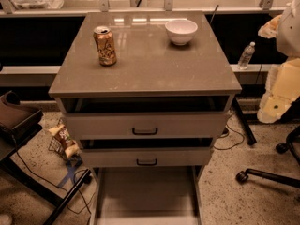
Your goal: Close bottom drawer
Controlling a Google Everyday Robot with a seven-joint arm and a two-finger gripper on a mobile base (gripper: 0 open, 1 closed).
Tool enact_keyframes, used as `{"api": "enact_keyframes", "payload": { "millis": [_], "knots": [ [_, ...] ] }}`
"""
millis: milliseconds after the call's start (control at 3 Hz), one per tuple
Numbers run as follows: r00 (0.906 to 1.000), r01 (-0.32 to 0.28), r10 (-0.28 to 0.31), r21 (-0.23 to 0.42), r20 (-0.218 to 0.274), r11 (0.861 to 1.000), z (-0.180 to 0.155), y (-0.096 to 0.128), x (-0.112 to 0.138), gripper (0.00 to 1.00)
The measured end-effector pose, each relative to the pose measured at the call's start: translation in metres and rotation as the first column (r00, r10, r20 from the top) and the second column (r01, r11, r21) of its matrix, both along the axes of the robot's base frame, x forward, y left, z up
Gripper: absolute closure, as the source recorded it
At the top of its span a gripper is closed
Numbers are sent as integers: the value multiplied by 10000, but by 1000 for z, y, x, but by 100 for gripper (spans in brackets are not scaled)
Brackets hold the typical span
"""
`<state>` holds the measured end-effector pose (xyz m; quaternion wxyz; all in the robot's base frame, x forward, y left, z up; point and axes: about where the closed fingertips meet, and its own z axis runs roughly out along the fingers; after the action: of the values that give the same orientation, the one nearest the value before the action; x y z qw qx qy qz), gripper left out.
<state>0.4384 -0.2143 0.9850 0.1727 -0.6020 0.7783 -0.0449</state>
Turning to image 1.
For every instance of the small wire basket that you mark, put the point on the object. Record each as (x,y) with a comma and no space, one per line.
(57,148)

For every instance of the snack bag in basket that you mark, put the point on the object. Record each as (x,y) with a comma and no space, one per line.
(60,133)

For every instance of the white ceramic bowl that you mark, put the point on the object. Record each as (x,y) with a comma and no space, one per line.
(181,31)

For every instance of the clear plastic water bottle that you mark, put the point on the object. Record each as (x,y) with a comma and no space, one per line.
(246,56)

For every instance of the black table leg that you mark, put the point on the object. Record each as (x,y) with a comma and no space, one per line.
(251,140)

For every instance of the middle drawer with handle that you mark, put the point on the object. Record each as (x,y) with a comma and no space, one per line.
(147,152)

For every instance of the orange soda can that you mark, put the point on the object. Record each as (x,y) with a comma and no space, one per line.
(103,37)

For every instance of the top drawer with handle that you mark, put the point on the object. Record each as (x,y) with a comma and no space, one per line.
(112,118)

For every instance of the grey drawer cabinet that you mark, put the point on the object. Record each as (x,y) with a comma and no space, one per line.
(148,64)

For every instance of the drawer with handle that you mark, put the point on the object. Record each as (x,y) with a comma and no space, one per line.
(112,118)
(147,152)

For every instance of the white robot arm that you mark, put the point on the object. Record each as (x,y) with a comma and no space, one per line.
(282,86)

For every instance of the black office chair base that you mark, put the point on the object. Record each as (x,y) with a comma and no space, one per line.
(286,153)

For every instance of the dark chair at left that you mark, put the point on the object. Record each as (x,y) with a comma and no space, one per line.
(18,125)

